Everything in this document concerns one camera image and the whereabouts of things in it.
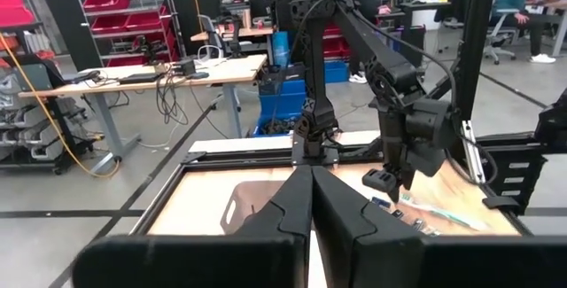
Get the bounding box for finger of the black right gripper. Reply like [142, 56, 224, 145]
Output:
[400, 168, 420, 191]
[387, 176, 403, 204]

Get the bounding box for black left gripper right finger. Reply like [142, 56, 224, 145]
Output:
[312, 166, 567, 288]

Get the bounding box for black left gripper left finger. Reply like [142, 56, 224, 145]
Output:
[72, 166, 315, 288]

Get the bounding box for teal white toothbrush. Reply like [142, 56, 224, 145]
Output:
[400, 192, 488, 232]

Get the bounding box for smoky grey translucent bin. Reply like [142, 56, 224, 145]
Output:
[220, 180, 287, 236]

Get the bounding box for small blue plastic bin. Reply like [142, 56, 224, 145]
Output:
[323, 59, 351, 84]

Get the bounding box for grey office chair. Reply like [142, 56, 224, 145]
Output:
[481, 7, 520, 66]

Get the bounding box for black standing desk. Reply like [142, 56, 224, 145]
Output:
[397, 0, 453, 68]

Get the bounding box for large blue plastic bin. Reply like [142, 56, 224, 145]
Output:
[252, 78, 308, 137]

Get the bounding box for blue cylinder roll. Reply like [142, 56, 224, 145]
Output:
[271, 30, 291, 68]

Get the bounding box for grey leg office table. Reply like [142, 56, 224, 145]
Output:
[526, 0, 567, 58]

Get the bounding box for wooden desk grey legs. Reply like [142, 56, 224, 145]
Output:
[17, 52, 269, 175]

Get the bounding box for small wooden desk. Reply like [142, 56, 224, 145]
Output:
[190, 25, 276, 66]

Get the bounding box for black power box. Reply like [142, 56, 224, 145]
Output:
[170, 58, 198, 77]

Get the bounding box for flat black laptop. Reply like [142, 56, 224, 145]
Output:
[118, 71, 163, 86]

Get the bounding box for black utility cart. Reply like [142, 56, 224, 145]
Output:
[0, 53, 97, 176]

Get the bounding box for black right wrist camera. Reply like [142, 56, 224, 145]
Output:
[361, 167, 399, 194]

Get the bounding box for silver aluminium rail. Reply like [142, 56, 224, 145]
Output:
[460, 119, 486, 185]

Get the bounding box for black aluminium table frame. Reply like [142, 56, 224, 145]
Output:
[130, 130, 567, 238]

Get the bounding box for black vertical frame post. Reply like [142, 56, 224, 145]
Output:
[451, 0, 500, 123]

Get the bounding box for black desk cable bundle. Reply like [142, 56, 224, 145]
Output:
[153, 73, 190, 127]

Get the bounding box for yellow floor cable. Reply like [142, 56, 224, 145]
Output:
[0, 33, 121, 179]

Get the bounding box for silver wire shelf rack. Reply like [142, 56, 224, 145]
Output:
[70, 0, 187, 68]

